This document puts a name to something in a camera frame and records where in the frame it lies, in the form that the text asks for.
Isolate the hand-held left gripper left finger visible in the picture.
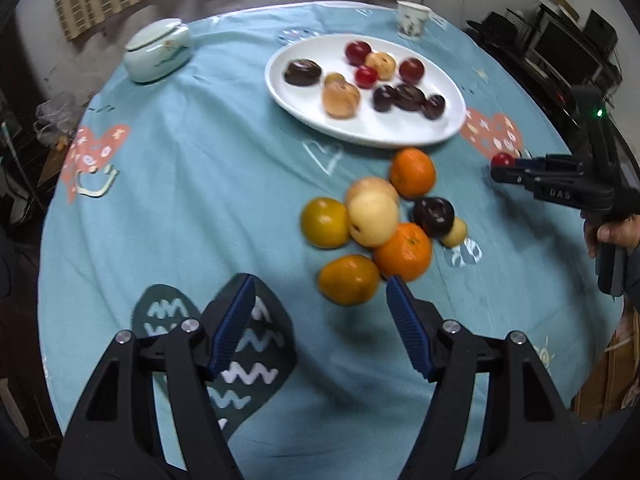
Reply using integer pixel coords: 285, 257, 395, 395
55, 274, 256, 480

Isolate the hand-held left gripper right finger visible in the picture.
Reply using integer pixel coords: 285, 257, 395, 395
386, 275, 583, 480

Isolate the black speaker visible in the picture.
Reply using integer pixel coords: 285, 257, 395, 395
582, 9, 618, 51

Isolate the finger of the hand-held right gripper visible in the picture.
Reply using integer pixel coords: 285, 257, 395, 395
491, 166, 538, 186
515, 156, 583, 173

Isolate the brown cardboard box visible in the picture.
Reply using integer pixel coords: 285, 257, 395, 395
572, 305, 640, 418

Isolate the clear plastic bag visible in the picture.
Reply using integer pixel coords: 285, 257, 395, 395
34, 91, 83, 148

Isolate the printed paper cup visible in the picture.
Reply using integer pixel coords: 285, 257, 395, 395
396, 0, 432, 41

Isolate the pale yellow apple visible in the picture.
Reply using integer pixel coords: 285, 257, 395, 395
347, 191, 400, 248

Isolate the black hat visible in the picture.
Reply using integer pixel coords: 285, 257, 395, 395
481, 11, 513, 36

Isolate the orange persimmon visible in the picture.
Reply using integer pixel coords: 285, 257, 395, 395
318, 255, 381, 307

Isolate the black media desk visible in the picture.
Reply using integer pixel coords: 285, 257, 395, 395
465, 20, 621, 126

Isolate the yellow peach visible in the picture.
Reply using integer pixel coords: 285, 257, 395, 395
345, 176, 401, 206

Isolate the white plate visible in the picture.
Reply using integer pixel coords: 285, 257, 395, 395
264, 34, 467, 149

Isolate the white ceramic lidded jar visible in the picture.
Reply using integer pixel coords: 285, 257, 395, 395
123, 17, 193, 83

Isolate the black computer monitor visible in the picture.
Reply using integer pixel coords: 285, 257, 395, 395
532, 15, 601, 78

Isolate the small striped tan fruit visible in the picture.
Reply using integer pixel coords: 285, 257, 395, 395
365, 51, 397, 81

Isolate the person's right hand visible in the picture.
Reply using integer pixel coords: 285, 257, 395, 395
584, 217, 640, 258

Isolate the large tan apricot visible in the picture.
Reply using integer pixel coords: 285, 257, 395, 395
321, 81, 362, 120

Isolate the dark purple fruit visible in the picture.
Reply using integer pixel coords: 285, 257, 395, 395
283, 58, 323, 87
422, 94, 447, 121
372, 85, 398, 113
412, 196, 456, 237
393, 84, 427, 112

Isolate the orange tangerine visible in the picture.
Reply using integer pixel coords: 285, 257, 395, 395
372, 222, 433, 283
389, 147, 437, 199

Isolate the yellow-green persimmon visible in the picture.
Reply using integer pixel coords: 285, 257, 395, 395
300, 197, 351, 249

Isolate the dark red plum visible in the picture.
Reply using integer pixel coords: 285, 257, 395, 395
345, 41, 372, 67
398, 57, 426, 85

